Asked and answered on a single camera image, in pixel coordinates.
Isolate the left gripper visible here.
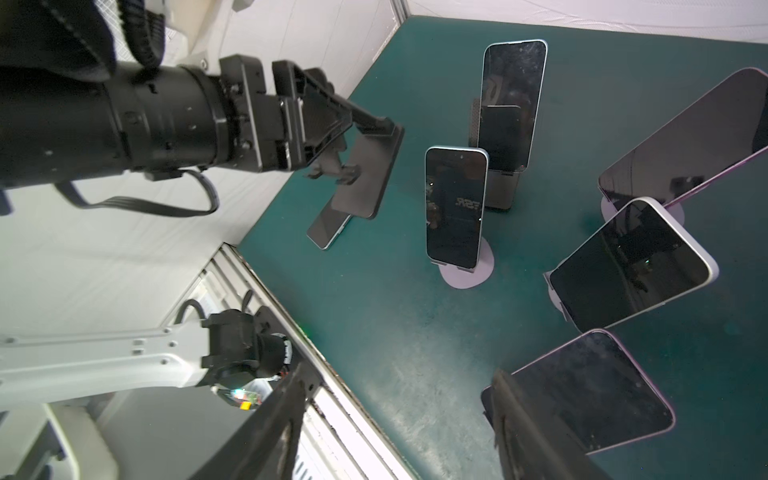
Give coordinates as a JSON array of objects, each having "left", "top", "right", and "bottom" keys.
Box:
[{"left": 219, "top": 55, "right": 395, "bottom": 173}]

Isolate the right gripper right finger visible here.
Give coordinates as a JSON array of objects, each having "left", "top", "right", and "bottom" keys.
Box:
[{"left": 490, "top": 369, "right": 609, "bottom": 479}]

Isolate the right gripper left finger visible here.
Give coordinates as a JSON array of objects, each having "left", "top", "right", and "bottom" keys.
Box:
[{"left": 191, "top": 359, "right": 322, "bottom": 479}]

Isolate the black folding phone stand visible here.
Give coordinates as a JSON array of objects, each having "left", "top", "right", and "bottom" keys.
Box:
[{"left": 305, "top": 124, "right": 405, "bottom": 220}]

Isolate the teal edged phone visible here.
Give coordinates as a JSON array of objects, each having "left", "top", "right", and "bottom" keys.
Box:
[{"left": 306, "top": 199, "right": 352, "bottom": 251}]

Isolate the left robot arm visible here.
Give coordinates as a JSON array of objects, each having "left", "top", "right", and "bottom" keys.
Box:
[{"left": 1, "top": 1, "right": 404, "bottom": 410}]

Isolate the purple front-right phone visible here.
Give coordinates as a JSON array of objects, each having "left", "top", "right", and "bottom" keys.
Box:
[{"left": 480, "top": 329, "right": 676, "bottom": 455}]

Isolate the white edged middle-left phone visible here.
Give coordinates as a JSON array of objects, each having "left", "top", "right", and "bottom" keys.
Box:
[{"left": 425, "top": 146, "right": 489, "bottom": 271}]

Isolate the purple round stand middle-right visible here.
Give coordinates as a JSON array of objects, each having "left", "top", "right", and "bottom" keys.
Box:
[{"left": 543, "top": 271, "right": 570, "bottom": 322}]

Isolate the black back-left stand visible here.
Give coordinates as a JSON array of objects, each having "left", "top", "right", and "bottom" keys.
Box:
[{"left": 468, "top": 98, "right": 522, "bottom": 211}]

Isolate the purple round stand middle-left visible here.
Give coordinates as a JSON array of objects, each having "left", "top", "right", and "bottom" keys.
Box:
[{"left": 438, "top": 238, "right": 495, "bottom": 290}]

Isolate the black back-left phone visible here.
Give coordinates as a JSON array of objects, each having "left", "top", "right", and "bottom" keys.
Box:
[{"left": 478, "top": 39, "right": 548, "bottom": 174}]

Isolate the white middle-right phone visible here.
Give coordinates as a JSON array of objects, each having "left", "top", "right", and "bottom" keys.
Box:
[{"left": 550, "top": 197, "right": 719, "bottom": 333}]

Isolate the purple back-right phone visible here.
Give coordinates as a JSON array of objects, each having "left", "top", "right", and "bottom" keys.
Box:
[{"left": 598, "top": 67, "right": 767, "bottom": 210}]

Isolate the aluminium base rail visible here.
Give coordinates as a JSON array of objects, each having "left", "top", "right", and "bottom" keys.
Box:
[{"left": 197, "top": 242, "right": 421, "bottom": 480}]

